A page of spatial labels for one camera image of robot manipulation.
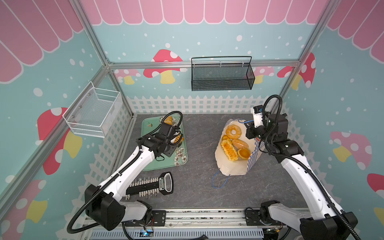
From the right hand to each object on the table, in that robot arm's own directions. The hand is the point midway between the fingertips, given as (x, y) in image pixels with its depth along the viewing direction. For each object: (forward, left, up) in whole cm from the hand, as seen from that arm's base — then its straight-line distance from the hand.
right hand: (245, 121), depth 73 cm
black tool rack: (-22, +52, -31) cm, 64 cm away
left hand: (-6, +41, -14) cm, 43 cm away
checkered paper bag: (-12, +6, -27) cm, 30 cm away
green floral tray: (-2, +36, -32) cm, 48 cm away
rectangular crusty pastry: (-1, +4, -25) cm, 25 cm away
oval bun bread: (+4, -4, -27) cm, 27 cm away
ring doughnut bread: (+13, +3, -25) cm, 29 cm away
